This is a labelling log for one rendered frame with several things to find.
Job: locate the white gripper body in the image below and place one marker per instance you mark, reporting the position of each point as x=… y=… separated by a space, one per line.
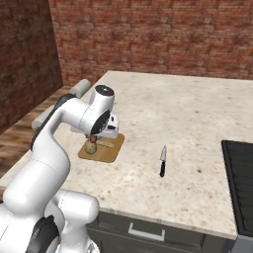
x=110 y=133

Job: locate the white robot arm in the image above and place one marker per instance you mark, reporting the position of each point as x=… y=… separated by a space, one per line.
x=49 y=164

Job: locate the red-brown sausage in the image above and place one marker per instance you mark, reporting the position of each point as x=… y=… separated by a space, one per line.
x=93 y=138

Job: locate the brown wooden cutting board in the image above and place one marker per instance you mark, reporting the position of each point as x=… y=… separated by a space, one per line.
x=107 y=153

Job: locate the tan long food piece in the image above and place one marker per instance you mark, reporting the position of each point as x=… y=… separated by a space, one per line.
x=106 y=143

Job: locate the grey cylinder stool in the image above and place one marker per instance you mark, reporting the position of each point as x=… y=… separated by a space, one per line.
x=42 y=118
x=81 y=87

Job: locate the dark grey drawer front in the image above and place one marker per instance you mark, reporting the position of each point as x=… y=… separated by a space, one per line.
x=178 y=235

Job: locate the black hob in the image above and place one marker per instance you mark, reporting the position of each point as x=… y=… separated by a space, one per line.
x=240 y=184

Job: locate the grey oven front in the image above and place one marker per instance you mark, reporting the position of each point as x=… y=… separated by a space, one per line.
x=244 y=245

